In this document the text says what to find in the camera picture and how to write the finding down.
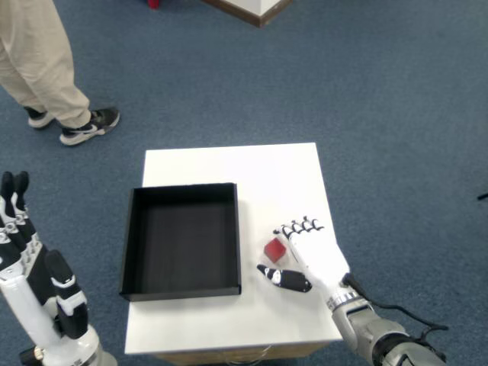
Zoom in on white cabinet with wooden base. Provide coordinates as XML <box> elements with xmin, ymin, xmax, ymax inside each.
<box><xmin>201</xmin><ymin>0</ymin><xmax>294</xmax><ymax>28</ymax></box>

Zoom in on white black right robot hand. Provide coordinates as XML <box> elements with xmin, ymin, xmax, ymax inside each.
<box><xmin>256</xmin><ymin>215</ymin><xmax>358</xmax><ymax>305</ymax></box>

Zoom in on red cube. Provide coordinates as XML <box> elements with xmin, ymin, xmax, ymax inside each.
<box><xmin>263</xmin><ymin>238</ymin><xmax>287</xmax><ymax>264</ymax></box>

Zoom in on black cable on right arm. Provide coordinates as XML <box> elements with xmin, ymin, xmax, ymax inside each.
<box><xmin>340</xmin><ymin>272</ymin><xmax>449</xmax><ymax>344</ymax></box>

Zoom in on black white sneaker with swoosh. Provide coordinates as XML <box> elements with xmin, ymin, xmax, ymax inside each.
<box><xmin>59</xmin><ymin>107</ymin><xmax>120</xmax><ymax>147</ymax></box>

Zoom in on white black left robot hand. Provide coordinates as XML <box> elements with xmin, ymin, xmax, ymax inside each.
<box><xmin>0</xmin><ymin>170</ymin><xmax>101</xmax><ymax>363</ymax></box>

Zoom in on black open box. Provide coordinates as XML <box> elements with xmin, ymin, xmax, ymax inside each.
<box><xmin>118</xmin><ymin>182</ymin><xmax>243</xmax><ymax>303</ymax></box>

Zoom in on white top wooden table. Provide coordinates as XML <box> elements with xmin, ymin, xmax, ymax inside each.
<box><xmin>124</xmin><ymin>143</ymin><xmax>359</xmax><ymax>361</ymax></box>

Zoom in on beige trousers of person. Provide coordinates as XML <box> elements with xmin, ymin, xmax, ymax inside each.
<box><xmin>0</xmin><ymin>0</ymin><xmax>92</xmax><ymax>130</ymax></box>

